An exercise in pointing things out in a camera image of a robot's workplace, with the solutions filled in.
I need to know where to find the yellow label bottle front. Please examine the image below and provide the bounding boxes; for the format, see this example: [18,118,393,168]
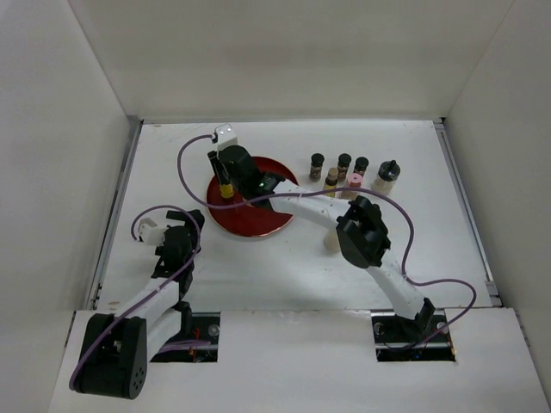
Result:
[219,183,234,200]

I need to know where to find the yellow label bottle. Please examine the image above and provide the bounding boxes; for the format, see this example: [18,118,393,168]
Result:
[219,183,234,200]
[323,168,338,198]

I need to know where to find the cream squeeze bottle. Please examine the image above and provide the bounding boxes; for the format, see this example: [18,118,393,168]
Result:
[324,230,340,254]

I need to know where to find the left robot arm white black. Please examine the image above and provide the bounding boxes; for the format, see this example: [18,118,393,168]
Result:
[69,205,205,399]

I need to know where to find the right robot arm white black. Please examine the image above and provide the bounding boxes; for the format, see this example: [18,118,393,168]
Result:
[207,145,435,341]

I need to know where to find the red round tray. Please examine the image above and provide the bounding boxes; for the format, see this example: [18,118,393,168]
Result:
[206,156,298,237]

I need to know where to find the black cap spice jar left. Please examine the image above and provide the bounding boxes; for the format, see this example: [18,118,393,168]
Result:
[309,153,325,182]

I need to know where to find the black cap spice jar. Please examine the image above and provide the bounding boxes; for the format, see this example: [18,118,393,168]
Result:
[354,157,369,176]
[337,153,351,182]
[309,153,325,182]

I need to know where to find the black cap spice jar middle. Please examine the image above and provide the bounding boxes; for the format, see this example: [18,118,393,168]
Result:
[337,153,351,182]

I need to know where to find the pink lid spice jar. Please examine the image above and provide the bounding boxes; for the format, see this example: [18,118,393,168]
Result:
[340,173,363,200]

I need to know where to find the black cap spice jar right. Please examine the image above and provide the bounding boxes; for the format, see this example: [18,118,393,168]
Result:
[354,157,369,176]

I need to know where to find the black grinder top jar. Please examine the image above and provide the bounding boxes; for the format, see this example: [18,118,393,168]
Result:
[371,159,401,196]

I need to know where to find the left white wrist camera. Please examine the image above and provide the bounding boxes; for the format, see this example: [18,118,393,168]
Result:
[137,218,168,246]

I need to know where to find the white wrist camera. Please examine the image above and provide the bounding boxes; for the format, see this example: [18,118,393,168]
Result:
[213,124,238,151]
[137,218,168,246]

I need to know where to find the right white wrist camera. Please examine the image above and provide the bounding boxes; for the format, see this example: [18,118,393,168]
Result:
[213,124,238,151]

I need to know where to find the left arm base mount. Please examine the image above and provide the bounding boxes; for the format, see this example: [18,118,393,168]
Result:
[152,301,221,363]

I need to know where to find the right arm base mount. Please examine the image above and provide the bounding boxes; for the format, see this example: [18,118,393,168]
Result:
[371,311,455,362]

